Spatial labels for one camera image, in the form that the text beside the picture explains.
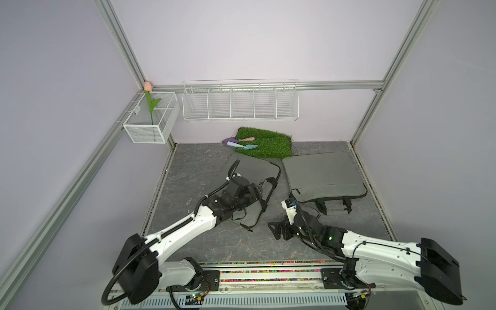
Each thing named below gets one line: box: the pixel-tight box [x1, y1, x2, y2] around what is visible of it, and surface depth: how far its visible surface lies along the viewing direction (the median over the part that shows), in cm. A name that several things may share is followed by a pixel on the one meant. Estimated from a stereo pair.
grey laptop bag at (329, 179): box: [282, 151, 368, 216], surface depth 99 cm
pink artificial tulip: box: [144, 81, 162, 126], surface depth 92 cm
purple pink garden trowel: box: [221, 136, 256, 146], surface depth 122 cm
